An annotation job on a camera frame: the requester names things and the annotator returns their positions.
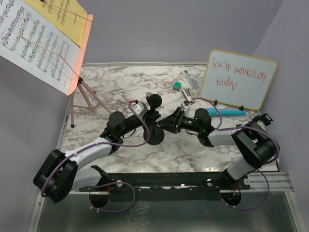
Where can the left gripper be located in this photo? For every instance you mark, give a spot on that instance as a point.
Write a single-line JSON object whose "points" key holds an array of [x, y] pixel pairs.
{"points": [[150, 116]]}

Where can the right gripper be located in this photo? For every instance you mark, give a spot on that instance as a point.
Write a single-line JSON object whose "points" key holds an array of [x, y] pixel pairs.
{"points": [[173, 123]]}

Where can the black microphone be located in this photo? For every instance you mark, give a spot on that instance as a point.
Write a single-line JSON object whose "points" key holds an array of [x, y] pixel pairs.
{"points": [[154, 100]]}

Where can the blue toy microphone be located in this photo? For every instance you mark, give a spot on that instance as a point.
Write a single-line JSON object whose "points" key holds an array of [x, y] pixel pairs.
{"points": [[226, 112]]}

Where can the pink music stand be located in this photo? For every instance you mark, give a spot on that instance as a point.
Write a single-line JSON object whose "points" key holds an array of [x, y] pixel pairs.
{"points": [[78, 82]]}

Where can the yellow sheet music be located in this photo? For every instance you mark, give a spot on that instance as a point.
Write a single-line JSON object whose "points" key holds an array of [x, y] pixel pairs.
{"points": [[66, 15]]}

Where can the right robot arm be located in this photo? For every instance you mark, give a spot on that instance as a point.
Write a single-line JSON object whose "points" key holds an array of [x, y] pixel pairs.
{"points": [[255, 145]]}

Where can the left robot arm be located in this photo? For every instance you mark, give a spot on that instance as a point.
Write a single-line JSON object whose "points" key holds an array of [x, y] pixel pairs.
{"points": [[57, 175]]}

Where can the white stapler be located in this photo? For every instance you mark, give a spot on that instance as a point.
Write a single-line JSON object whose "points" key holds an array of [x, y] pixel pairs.
{"points": [[187, 95]]}

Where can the green whiteboard eraser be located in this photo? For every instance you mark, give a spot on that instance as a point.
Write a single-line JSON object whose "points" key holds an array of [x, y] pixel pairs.
{"points": [[177, 86]]}

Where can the packaged item flat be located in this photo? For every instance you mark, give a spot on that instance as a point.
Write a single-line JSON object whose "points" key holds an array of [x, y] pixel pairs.
{"points": [[189, 79]]}

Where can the white sheet music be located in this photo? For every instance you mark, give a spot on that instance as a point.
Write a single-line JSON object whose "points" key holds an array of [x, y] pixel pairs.
{"points": [[34, 44]]}

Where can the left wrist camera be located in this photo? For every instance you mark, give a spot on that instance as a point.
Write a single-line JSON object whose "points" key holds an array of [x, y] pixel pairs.
{"points": [[140, 108]]}

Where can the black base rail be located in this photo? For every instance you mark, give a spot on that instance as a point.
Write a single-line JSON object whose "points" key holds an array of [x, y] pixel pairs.
{"points": [[124, 187]]}

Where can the small whiteboard yellow frame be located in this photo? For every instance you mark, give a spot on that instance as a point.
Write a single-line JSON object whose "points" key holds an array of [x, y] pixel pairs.
{"points": [[238, 80]]}

